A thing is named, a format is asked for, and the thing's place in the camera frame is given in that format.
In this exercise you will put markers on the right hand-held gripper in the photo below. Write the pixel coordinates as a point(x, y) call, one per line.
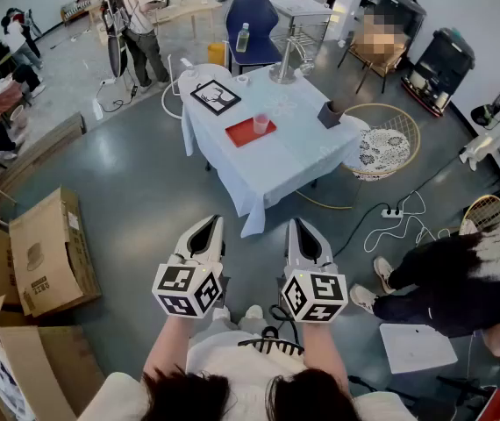
point(316, 294)

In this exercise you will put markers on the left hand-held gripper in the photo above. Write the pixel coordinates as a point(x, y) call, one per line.
point(184, 287)

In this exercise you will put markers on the red tray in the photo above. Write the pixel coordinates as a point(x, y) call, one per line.
point(241, 135)

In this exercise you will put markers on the pink translucent cup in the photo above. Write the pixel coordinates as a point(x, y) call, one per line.
point(261, 124)

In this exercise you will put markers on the person's right forearm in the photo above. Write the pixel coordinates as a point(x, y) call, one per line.
point(322, 353)

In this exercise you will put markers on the person's left forearm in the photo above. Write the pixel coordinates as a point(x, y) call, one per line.
point(169, 344)

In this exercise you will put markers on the person's left white shoe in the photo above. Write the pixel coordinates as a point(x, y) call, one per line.
point(220, 313)

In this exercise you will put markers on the person's white shoe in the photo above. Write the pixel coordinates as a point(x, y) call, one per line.
point(254, 310)
point(220, 313)

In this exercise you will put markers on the person's right white shoe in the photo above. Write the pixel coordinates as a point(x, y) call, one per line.
point(254, 310)

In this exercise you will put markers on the person's gray trousers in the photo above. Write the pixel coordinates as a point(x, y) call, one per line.
point(254, 325)

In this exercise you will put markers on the white power strip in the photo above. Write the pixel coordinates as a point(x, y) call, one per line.
point(97, 110)
point(391, 212)

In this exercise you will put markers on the light blue tablecloth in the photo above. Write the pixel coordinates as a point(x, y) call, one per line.
point(285, 156)

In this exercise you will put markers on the black hair claw clip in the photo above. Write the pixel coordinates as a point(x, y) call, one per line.
point(272, 344)

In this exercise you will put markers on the person's white top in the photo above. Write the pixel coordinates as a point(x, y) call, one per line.
point(232, 366)

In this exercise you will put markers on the floral patterned cushion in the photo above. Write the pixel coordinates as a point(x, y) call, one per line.
point(381, 149)

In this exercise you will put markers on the brown open square box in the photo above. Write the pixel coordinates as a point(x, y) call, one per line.
point(330, 114)

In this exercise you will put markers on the white flat board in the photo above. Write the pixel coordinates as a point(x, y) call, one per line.
point(416, 347)

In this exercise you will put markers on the black framed deer picture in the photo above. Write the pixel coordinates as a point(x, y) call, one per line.
point(215, 97)

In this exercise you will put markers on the open cardboard box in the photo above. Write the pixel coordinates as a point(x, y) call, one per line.
point(44, 252)

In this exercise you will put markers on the white tape roll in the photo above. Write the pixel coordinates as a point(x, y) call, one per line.
point(242, 80)

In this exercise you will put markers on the white round side table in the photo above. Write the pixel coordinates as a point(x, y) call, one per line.
point(210, 70)

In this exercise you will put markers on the silver desk lamp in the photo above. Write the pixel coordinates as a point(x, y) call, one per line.
point(284, 66)

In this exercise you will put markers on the wooden plank stack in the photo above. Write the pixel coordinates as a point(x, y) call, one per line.
point(44, 147)

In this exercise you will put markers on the yellow bin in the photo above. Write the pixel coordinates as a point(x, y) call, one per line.
point(216, 54)

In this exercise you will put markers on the large cardboard box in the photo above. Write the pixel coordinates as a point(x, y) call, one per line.
point(52, 366)

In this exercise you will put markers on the wooden chair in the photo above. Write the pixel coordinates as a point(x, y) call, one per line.
point(377, 66)

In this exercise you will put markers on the clear plastic bottle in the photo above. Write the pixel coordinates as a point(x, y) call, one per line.
point(242, 40)

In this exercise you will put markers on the white bucket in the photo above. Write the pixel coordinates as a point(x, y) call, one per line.
point(18, 116)

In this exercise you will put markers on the blue chair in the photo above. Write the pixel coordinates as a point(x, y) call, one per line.
point(252, 20)

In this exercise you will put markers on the black rolling bin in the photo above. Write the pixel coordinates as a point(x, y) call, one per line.
point(447, 64)

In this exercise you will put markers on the light wooden table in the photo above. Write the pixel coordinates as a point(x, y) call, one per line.
point(188, 4)

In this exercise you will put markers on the small black machine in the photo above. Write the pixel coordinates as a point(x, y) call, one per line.
point(401, 9)

